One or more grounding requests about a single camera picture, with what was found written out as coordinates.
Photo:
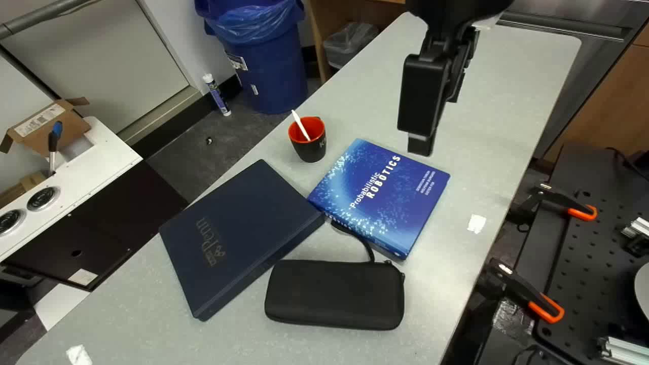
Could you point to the black low platform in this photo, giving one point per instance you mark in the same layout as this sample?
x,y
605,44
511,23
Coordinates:
x,y
123,223

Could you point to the black perforated breadboard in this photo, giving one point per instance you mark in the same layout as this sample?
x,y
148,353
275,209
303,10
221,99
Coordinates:
x,y
589,271

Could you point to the black orange clamp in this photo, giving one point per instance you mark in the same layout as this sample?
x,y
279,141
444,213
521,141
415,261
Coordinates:
x,y
565,205
534,296

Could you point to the blue robotics book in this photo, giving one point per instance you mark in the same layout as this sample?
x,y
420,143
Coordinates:
x,y
382,194

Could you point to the open cardboard box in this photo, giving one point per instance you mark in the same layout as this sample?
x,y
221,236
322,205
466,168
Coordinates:
x,y
42,127

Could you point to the black mug red inside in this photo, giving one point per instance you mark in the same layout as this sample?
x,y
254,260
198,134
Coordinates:
x,y
308,148

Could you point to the blue trash bin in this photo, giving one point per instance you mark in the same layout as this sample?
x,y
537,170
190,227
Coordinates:
x,y
267,58

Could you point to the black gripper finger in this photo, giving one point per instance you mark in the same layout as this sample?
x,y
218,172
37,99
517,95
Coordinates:
x,y
420,143

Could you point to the dark navy binder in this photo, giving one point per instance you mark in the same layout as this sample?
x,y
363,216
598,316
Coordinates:
x,y
236,236

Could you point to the white bottle blue label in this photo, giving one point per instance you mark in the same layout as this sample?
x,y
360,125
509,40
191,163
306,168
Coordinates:
x,y
218,93

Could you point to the grey plastic bin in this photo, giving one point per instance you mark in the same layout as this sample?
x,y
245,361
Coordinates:
x,y
350,40

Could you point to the white cart with holes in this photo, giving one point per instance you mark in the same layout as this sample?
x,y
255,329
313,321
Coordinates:
x,y
73,179

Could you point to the black zip case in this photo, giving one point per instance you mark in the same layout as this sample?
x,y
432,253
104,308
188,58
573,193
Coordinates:
x,y
335,295

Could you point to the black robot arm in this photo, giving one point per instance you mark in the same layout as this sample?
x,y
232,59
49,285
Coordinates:
x,y
451,12

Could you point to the small white tape square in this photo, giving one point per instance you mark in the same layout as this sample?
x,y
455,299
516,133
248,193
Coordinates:
x,y
477,223

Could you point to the white tape strip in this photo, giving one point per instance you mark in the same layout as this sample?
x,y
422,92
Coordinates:
x,y
80,355

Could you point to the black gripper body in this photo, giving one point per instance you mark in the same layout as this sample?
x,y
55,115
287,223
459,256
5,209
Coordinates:
x,y
422,92

